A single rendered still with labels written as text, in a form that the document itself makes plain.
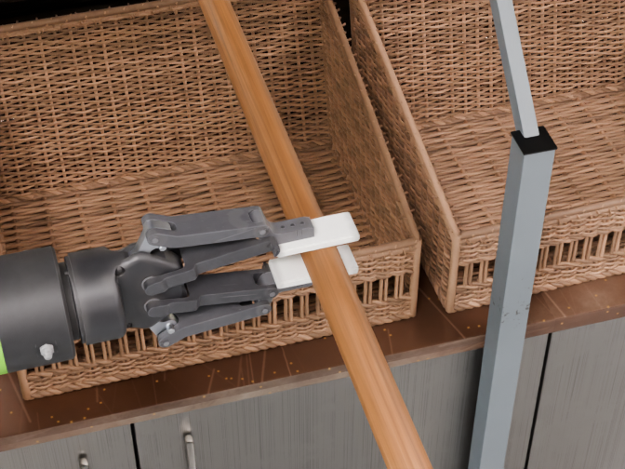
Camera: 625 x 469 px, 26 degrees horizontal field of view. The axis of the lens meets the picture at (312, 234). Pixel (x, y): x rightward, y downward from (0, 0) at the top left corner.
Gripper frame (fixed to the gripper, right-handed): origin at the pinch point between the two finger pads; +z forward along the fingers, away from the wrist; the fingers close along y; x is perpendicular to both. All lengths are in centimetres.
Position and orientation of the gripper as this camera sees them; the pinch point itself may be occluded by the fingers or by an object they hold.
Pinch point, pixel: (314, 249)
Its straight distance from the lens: 112.0
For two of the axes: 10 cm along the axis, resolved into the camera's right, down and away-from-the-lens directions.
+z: 9.6, -2.0, 2.1
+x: 2.8, 6.6, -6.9
